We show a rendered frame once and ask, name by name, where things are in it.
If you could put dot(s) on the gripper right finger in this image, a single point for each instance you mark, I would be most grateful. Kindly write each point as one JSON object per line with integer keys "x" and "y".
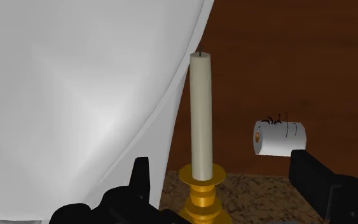
{"x": 327, "y": 189}

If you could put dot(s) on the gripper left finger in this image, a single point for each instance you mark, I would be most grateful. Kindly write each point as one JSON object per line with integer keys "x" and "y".
{"x": 140, "y": 201}

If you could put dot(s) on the gold candlestick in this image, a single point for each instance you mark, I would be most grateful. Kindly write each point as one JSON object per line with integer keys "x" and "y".
{"x": 202, "y": 198}

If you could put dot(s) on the white toilet paper roll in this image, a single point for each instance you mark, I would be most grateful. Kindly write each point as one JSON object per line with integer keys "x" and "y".
{"x": 281, "y": 139}

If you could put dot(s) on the cream candle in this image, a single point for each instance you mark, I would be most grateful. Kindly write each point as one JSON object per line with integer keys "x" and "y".
{"x": 201, "y": 124}

